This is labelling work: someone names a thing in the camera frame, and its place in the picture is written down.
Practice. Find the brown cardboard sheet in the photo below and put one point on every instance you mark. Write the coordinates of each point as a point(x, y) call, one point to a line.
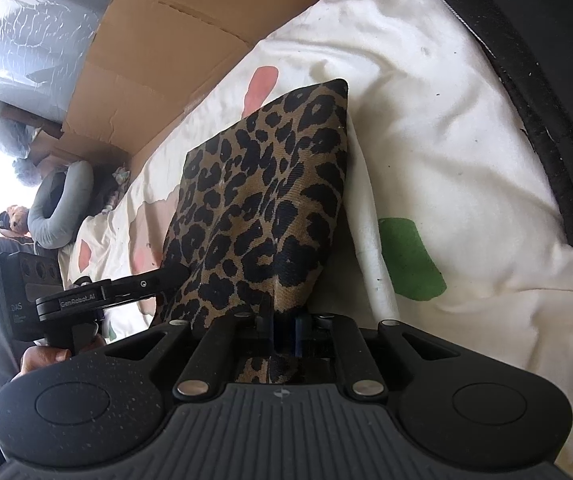
point(166, 35)

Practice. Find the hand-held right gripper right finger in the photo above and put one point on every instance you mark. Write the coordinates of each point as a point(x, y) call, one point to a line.
point(297, 335)

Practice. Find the person's left hand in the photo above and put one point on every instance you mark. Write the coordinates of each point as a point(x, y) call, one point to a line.
point(36, 357)

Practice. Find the leopard print skirt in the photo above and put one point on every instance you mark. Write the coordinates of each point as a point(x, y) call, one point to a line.
point(266, 185)

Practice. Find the black cloth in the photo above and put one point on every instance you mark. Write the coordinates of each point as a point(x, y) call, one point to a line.
point(101, 195)

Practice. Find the brown teddy bear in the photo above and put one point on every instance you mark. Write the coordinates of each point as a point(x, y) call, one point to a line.
point(16, 217)

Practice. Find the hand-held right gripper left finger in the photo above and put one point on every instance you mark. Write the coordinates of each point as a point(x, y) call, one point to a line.
point(267, 332)

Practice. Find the white pillow in plastic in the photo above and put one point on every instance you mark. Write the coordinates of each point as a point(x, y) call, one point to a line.
point(1, 125)

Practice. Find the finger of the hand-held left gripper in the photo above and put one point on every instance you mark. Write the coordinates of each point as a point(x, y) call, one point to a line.
point(166, 276)

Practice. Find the grey neck pillow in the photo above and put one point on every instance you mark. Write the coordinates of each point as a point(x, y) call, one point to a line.
point(51, 210)

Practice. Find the black bag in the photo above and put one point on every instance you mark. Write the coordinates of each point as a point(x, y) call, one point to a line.
point(541, 60)

